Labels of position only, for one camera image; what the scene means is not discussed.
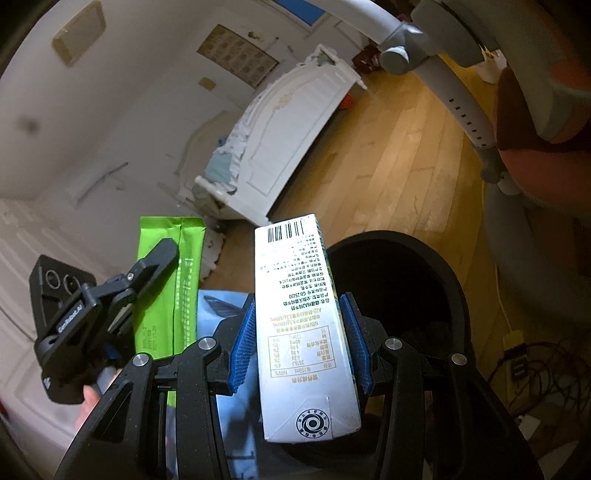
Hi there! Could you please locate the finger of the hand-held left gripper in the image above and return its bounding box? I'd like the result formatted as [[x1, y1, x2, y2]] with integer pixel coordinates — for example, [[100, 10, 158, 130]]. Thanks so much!
[[104, 237, 181, 305]]

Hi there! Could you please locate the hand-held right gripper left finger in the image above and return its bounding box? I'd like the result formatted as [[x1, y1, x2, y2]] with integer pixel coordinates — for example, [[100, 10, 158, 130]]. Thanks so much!
[[54, 292, 259, 480]]

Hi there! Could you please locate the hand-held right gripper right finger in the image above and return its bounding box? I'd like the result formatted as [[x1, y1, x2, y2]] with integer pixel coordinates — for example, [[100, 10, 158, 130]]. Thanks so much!
[[339, 292, 546, 480]]

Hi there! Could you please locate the white milk carton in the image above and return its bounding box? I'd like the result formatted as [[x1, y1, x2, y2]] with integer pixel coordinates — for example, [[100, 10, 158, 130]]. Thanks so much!
[[254, 213, 363, 445]]

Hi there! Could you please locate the green snack packet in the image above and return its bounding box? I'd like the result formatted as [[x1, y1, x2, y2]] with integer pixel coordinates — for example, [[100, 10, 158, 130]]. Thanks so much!
[[133, 216, 206, 409]]

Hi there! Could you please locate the black round bin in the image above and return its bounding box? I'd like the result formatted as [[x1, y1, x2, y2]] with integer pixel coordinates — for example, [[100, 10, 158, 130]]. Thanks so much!
[[281, 233, 476, 480]]

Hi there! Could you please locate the person's left hand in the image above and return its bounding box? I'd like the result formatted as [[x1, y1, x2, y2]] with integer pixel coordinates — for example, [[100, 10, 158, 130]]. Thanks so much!
[[74, 384, 101, 432]]

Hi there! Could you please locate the light blue printed cloth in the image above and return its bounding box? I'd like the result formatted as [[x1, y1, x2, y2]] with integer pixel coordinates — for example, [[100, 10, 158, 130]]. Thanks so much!
[[166, 290, 287, 480]]

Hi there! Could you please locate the light blue blanket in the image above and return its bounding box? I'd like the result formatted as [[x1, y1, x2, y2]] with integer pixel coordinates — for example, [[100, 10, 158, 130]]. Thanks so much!
[[203, 134, 245, 195]]

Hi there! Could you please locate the yellow power strip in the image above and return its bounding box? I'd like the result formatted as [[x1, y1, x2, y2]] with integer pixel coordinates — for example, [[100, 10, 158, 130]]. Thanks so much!
[[501, 330, 529, 384]]

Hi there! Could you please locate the white bed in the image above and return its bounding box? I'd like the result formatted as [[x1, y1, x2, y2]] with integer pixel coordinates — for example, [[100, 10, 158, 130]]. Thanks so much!
[[178, 44, 368, 222]]

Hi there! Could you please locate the white power adapter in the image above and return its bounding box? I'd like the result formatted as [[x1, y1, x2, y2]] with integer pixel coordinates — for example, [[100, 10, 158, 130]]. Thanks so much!
[[515, 413, 543, 439]]

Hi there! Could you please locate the blue window panel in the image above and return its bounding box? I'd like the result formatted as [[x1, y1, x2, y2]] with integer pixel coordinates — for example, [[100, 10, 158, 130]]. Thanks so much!
[[270, 0, 324, 26]]

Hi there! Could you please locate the dark brown bag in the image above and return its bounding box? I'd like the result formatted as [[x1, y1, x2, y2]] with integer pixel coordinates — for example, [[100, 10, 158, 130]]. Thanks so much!
[[353, 46, 384, 75]]

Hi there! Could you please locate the white plastic bag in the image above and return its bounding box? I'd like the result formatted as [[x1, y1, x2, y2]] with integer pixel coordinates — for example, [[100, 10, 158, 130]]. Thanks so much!
[[475, 46, 509, 84]]

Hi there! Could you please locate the grey and red office chair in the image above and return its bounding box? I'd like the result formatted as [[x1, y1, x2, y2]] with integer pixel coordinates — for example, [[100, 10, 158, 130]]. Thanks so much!
[[305, 0, 591, 324]]

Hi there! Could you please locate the tangle of dark cables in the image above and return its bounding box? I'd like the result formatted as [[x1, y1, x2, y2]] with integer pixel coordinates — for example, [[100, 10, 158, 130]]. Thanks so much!
[[485, 339, 591, 416]]

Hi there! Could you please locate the beige grid wall poster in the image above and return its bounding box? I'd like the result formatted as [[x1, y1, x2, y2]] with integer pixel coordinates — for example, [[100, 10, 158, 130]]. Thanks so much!
[[198, 24, 280, 88]]

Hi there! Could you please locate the yellowish wall picture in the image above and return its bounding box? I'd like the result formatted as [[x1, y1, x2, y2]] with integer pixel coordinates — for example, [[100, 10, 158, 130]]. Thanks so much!
[[52, 15, 108, 68]]

